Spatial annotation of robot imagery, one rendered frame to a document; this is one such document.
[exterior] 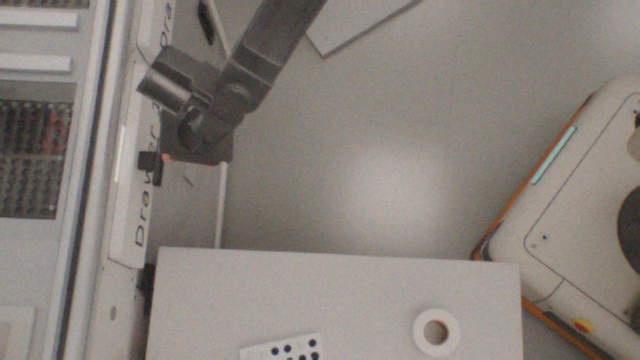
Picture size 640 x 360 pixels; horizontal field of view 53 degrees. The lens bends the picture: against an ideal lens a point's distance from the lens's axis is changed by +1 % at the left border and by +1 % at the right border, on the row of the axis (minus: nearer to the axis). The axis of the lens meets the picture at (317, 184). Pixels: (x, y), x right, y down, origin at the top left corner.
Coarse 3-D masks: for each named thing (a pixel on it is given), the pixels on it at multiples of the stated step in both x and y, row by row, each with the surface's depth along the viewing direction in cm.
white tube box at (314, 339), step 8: (304, 336) 96; (312, 336) 96; (320, 336) 96; (264, 344) 95; (272, 344) 95; (280, 344) 95; (288, 344) 98; (304, 344) 95; (312, 344) 99; (320, 344) 95; (240, 352) 95; (248, 352) 95; (256, 352) 95; (272, 352) 98; (280, 352) 95; (288, 352) 98; (296, 352) 95; (304, 352) 95; (312, 352) 95; (320, 352) 95
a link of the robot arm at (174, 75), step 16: (176, 48) 76; (160, 64) 74; (176, 64) 75; (192, 64) 76; (208, 64) 78; (144, 80) 75; (160, 80) 75; (176, 80) 75; (192, 80) 75; (208, 80) 76; (160, 96) 76; (176, 96) 76; (208, 96) 75; (224, 96) 72; (240, 96) 71; (176, 112) 77; (224, 112) 74; (240, 112) 73
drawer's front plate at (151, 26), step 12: (144, 0) 96; (156, 0) 97; (168, 0) 104; (144, 12) 95; (156, 12) 97; (144, 24) 95; (156, 24) 98; (168, 24) 104; (144, 36) 94; (156, 36) 98; (168, 36) 105; (144, 48) 95; (156, 48) 98
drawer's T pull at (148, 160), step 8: (144, 152) 92; (152, 152) 92; (144, 160) 91; (152, 160) 91; (160, 160) 91; (144, 168) 91; (152, 168) 91; (160, 168) 91; (152, 176) 91; (160, 176) 91; (152, 184) 91; (160, 184) 91
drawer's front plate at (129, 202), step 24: (144, 72) 93; (144, 96) 93; (144, 120) 94; (144, 144) 94; (120, 168) 89; (120, 192) 88; (120, 216) 87; (144, 216) 96; (120, 240) 87; (144, 240) 96
